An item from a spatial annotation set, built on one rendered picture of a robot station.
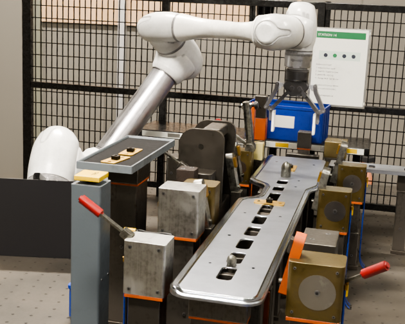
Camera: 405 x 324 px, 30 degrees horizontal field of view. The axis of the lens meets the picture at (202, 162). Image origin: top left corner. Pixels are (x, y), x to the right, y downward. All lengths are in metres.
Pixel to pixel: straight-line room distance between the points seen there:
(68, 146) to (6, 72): 2.56
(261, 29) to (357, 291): 0.84
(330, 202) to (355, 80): 1.01
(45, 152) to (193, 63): 0.67
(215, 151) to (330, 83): 1.03
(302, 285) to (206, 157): 0.74
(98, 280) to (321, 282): 0.52
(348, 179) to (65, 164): 0.93
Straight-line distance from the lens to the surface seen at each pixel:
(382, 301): 2.35
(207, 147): 2.15
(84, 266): 1.75
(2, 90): 5.18
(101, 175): 1.70
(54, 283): 2.35
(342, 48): 3.07
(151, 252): 1.58
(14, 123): 5.19
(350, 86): 3.08
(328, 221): 2.17
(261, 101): 2.86
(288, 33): 2.35
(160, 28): 2.75
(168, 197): 1.81
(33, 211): 2.52
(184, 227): 1.81
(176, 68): 2.85
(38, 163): 2.60
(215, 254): 1.71
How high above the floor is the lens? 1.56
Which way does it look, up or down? 12 degrees down
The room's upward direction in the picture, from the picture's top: 3 degrees clockwise
